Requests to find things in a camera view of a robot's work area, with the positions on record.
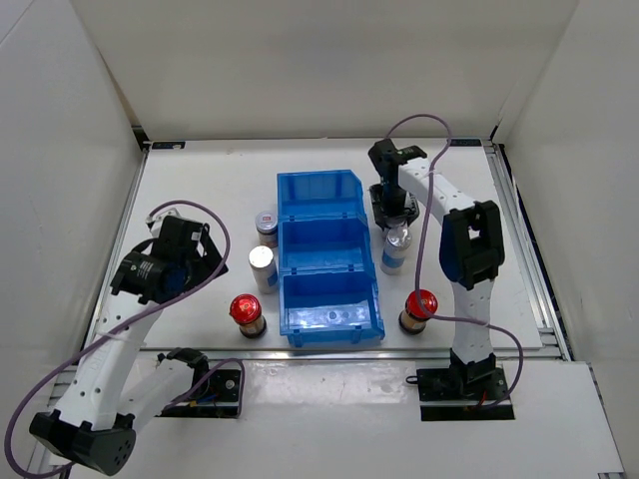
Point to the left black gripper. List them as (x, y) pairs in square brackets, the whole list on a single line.
[(206, 264)]

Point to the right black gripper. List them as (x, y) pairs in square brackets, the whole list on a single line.
[(380, 211)]

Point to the silver cap bottle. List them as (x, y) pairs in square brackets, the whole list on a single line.
[(396, 245), (264, 268)]

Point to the red cap jar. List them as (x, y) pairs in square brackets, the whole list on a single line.
[(246, 312), (419, 307)]

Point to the spice jar red label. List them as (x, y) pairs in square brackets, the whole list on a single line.
[(267, 228)]

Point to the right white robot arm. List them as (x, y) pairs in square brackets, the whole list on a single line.
[(471, 249)]

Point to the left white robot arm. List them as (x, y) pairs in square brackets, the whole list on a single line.
[(96, 422)]

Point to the blue plastic bin middle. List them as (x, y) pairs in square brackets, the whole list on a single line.
[(325, 245)]

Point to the blue plastic bin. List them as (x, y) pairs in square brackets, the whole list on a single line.
[(330, 307), (320, 194), (325, 245)]

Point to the blue plastic bin rear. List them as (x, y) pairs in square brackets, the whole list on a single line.
[(320, 194)]

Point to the blue plastic bin front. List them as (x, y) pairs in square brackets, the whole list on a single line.
[(330, 307)]

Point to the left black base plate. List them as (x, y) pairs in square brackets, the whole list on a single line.
[(221, 401)]

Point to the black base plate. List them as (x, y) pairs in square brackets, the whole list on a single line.
[(443, 399), (221, 401)]

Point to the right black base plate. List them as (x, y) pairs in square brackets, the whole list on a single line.
[(443, 399)]

